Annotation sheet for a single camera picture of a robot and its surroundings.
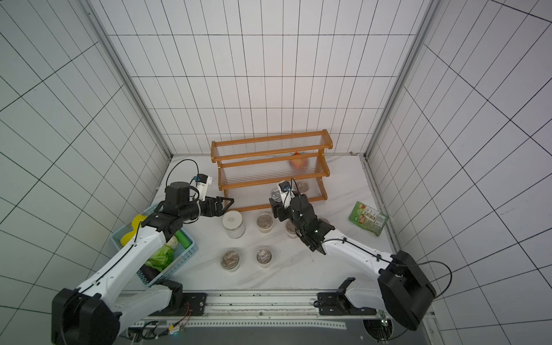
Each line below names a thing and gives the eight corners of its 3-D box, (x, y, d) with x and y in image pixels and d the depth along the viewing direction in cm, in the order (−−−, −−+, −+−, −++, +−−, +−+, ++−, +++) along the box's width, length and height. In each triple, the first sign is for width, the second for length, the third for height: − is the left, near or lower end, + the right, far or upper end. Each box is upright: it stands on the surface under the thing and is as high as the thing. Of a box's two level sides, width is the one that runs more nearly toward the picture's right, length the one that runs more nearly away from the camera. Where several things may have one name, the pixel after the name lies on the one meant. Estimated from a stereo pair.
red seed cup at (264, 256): (257, 268, 83) (256, 263, 78) (258, 253, 87) (257, 247, 82) (271, 268, 83) (271, 263, 78) (272, 253, 87) (271, 247, 82)
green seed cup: (222, 272, 81) (219, 268, 77) (225, 254, 86) (223, 249, 81) (239, 272, 81) (236, 268, 77) (240, 254, 86) (239, 249, 82)
